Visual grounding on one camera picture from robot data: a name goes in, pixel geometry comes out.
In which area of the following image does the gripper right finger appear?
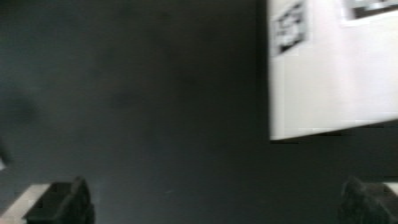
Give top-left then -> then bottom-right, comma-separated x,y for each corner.
337,177 -> 398,224

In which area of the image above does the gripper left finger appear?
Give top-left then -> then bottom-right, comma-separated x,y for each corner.
0,177 -> 95,224

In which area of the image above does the white lamp shade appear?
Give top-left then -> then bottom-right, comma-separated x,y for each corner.
267,0 -> 398,140

